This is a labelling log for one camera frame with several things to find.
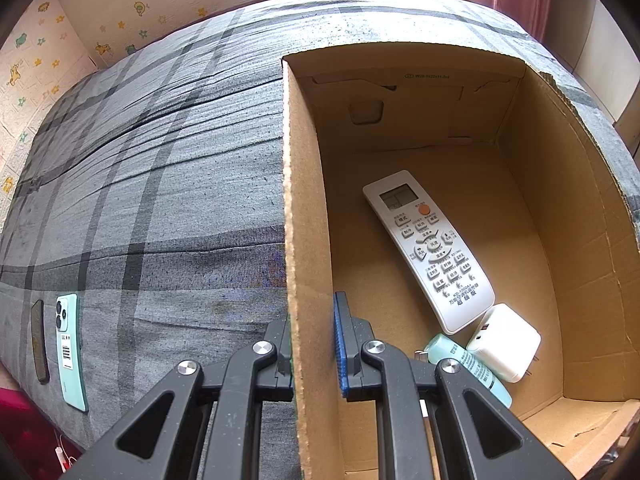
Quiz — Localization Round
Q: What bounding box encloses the dark smartphone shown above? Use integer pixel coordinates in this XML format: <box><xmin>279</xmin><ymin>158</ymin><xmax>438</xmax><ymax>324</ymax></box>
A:
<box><xmin>30</xmin><ymin>299</ymin><xmax>51</xmax><ymax>385</ymax></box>

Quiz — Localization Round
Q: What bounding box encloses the teal smartphone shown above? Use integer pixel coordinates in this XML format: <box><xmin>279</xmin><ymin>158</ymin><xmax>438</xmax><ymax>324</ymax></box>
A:
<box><xmin>55</xmin><ymin>293</ymin><xmax>90</xmax><ymax>413</ymax></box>

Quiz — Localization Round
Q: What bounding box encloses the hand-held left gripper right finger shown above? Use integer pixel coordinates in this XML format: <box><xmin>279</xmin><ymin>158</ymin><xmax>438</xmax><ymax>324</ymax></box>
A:
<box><xmin>332</xmin><ymin>291</ymin><xmax>576</xmax><ymax>480</ymax></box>

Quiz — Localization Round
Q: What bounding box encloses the grey plaid bed sheet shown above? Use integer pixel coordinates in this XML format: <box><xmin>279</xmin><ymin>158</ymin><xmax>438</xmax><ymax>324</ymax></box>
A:
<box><xmin>0</xmin><ymin>0</ymin><xmax>640</xmax><ymax>480</ymax></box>

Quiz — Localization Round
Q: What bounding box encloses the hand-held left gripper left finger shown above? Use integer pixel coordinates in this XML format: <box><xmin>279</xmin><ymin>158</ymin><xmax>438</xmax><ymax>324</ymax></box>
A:
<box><xmin>62</xmin><ymin>310</ymin><xmax>296</xmax><ymax>480</ymax></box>

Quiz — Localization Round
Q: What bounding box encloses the brown cardboard box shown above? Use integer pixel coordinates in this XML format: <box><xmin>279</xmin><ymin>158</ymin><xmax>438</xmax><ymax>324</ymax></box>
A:
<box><xmin>281</xmin><ymin>42</ymin><xmax>640</xmax><ymax>480</ymax></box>

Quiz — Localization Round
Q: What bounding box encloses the white remote control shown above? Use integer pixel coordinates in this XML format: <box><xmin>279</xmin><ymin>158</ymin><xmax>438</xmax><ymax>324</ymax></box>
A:
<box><xmin>362</xmin><ymin>170</ymin><xmax>496</xmax><ymax>336</ymax></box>

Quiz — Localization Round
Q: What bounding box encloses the teal cosmetic tube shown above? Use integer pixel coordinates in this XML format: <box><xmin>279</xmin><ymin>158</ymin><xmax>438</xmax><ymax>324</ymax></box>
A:
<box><xmin>414</xmin><ymin>333</ymin><xmax>514</xmax><ymax>409</ymax></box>

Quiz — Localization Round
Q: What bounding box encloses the white cable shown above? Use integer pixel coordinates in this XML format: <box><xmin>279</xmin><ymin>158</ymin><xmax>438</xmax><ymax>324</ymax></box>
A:
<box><xmin>55</xmin><ymin>432</ymin><xmax>81</xmax><ymax>473</ymax></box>

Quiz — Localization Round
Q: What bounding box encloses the white charger plug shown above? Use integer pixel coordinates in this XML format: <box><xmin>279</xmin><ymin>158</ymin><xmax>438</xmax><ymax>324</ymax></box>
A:
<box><xmin>466</xmin><ymin>303</ymin><xmax>542</xmax><ymax>384</ymax></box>

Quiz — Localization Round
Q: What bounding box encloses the magenta cloth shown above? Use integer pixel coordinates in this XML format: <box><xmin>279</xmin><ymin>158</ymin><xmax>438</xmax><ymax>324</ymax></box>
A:
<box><xmin>0</xmin><ymin>367</ymin><xmax>83</xmax><ymax>480</ymax></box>

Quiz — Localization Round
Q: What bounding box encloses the beige wardrobe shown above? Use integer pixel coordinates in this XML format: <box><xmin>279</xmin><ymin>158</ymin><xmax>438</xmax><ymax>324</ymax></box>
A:
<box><xmin>542</xmin><ymin>0</ymin><xmax>640</xmax><ymax>161</ymax></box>

